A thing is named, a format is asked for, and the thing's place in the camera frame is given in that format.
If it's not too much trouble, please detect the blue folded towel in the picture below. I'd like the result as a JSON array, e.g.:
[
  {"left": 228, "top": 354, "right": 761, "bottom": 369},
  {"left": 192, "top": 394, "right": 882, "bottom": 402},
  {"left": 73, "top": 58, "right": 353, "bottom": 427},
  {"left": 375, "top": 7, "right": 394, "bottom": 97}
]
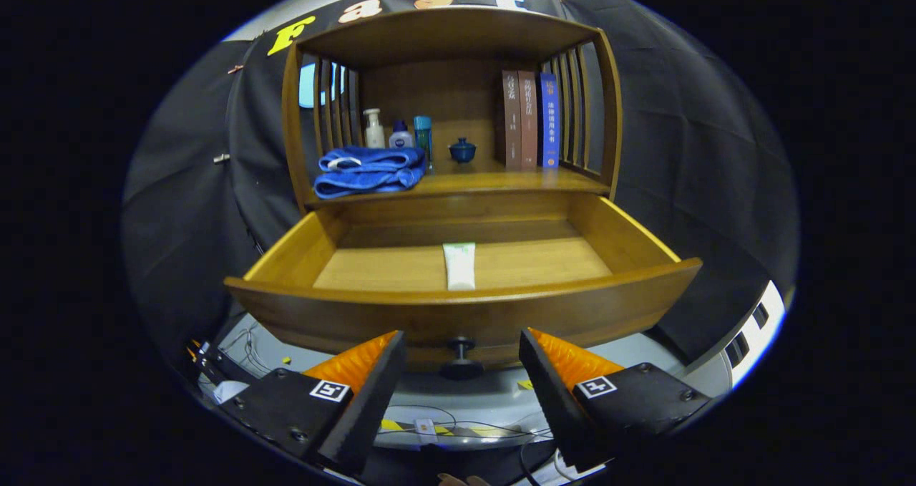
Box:
[{"left": 313, "top": 146, "right": 427, "bottom": 200}]

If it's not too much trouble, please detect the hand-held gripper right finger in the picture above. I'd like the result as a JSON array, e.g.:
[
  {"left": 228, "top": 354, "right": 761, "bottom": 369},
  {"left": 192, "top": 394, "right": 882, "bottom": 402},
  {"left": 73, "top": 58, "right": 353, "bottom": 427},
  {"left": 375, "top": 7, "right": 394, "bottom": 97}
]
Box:
[{"left": 519, "top": 328, "right": 713, "bottom": 472}]

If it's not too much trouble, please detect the white vented appliance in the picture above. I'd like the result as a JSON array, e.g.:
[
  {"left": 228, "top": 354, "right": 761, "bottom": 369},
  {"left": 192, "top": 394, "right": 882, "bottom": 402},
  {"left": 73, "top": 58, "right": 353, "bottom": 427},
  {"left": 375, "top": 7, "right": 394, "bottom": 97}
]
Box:
[{"left": 687, "top": 280, "right": 788, "bottom": 394}]

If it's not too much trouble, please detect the white pump bottle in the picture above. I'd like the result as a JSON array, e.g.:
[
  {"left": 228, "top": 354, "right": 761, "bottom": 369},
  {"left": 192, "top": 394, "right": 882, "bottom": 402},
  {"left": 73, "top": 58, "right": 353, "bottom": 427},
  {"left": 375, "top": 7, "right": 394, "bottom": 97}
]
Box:
[{"left": 363, "top": 108, "right": 386, "bottom": 149}]

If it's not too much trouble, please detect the dark brown book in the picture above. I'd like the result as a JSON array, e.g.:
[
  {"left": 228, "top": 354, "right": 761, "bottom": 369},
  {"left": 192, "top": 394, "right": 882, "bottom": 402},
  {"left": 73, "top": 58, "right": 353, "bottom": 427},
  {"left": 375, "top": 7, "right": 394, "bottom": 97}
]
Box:
[{"left": 501, "top": 69, "right": 523, "bottom": 171}]

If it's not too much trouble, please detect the white squeeze tube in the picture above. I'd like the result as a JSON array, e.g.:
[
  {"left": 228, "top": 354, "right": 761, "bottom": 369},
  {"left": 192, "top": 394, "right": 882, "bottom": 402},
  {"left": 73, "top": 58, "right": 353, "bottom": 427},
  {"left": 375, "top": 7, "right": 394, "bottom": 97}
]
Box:
[{"left": 442, "top": 242, "right": 477, "bottom": 291}]

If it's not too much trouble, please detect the wooden drawer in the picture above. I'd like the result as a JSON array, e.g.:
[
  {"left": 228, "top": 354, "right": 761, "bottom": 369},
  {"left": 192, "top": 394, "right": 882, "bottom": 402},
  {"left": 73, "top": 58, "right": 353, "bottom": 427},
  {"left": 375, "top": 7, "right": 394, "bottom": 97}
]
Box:
[{"left": 224, "top": 193, "right": 703, "bottom": 381}]

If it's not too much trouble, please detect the black backdrop cloth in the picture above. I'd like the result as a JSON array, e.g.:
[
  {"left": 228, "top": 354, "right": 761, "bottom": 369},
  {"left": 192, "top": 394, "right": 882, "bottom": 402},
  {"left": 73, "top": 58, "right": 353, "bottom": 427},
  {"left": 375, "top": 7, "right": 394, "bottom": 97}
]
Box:
[{"left": 120, "top": 0, "right": 801, "bottom": 372}]

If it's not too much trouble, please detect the teal slim bottle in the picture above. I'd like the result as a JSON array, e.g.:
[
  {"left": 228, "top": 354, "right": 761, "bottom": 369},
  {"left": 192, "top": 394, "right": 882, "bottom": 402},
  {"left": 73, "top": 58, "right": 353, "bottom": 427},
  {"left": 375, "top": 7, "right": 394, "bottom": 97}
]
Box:
[{"left": 414, "top": 116, "right": 434, "bottom": 172}]

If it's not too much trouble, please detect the wooden countertop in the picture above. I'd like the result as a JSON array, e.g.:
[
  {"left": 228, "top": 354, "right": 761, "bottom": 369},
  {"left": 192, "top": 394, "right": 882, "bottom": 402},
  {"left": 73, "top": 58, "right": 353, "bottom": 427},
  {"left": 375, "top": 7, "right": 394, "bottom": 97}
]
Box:
[{"left": 308, "top": 158, "right": 613, "bottom": 204}]

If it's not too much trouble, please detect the reddish brown book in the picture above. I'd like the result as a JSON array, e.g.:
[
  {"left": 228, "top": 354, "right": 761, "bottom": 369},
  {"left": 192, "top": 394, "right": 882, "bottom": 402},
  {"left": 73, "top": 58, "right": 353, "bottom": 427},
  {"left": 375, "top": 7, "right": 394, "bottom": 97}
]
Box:
[{"left": 518, "top": 70, "right": 539, "bottom": 170}]

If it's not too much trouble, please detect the blue book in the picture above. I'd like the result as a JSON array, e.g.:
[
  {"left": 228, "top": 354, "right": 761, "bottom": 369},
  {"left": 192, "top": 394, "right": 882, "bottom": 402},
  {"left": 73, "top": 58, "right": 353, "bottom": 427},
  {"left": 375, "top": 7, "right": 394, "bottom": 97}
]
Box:
[{"left": 537, "top": 72, "right": 560, "bottom": 169}]

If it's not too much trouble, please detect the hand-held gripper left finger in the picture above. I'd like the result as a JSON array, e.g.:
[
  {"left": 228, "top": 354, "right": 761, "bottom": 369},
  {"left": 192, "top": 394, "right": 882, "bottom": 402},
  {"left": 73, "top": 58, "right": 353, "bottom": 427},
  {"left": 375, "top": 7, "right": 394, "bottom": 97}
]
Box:
[{"left": 215, "top": 330, "right": 406, "bottom": 475}]

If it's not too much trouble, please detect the wooden cabinet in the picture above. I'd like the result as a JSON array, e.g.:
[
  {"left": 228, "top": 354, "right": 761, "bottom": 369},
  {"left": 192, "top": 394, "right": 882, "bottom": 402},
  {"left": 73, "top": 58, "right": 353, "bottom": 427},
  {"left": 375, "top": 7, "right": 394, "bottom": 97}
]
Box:
[{"left": 281, "top": 6, "right": 623, "bottom": 215}]

